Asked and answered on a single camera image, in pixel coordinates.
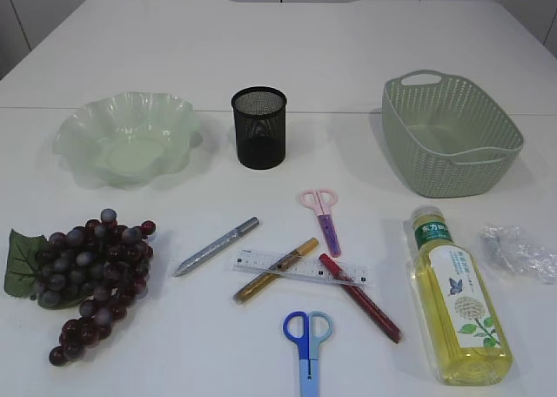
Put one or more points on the black mesh pen holder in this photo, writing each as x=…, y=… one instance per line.
x=259, y=118

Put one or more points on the purple artificial grape bunch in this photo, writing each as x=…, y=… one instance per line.
x=101, y=268

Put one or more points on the pink purple scissors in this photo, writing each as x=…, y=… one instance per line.
x=321, y=202

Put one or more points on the clear plastic ruler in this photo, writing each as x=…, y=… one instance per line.
x=307, y=269

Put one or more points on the blue scissors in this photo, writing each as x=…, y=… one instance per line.
x=308, y=344

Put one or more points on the green plastic woven basket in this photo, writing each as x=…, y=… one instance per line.
x=448, y=139

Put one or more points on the clear plastic sheet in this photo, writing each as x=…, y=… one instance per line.
x=509, y=249

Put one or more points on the gold glitter pen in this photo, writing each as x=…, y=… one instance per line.
x=274, y=271

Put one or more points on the red glitter pen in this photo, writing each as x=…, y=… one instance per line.
x=365, y=303

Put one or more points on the pale green wavy plate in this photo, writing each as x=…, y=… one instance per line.
x=128, y=139

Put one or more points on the yellow tea bottle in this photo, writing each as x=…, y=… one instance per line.
x=468, y=343

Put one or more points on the silver glitter pen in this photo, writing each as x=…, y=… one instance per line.
x=216, y=247

